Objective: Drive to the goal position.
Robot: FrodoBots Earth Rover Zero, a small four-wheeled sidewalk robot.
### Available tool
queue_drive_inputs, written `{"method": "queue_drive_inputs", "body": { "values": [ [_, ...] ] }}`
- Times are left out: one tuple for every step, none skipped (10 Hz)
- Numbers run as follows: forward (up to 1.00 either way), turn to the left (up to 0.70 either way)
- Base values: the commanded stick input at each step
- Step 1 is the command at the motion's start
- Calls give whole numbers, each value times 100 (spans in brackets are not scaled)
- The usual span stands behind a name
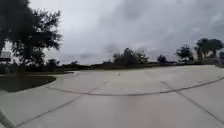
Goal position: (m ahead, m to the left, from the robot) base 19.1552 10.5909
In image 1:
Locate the single tree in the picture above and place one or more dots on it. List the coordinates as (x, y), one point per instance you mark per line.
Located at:
(184, 52)

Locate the row of trees and bushes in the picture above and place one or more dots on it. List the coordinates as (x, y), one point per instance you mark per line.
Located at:
(128, 58)

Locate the pale concrete path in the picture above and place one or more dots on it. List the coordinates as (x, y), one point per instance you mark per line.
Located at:
(133, 106)

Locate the large dark tree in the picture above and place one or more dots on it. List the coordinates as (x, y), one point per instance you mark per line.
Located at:
(23, 30)

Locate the rounded grass patch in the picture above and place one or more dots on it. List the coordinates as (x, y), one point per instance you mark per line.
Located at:
(23, 83)

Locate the low hedge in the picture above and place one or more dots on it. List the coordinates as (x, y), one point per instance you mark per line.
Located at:
(40, 68)

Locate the palm trees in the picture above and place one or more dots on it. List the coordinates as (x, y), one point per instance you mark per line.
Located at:
(208, 46)

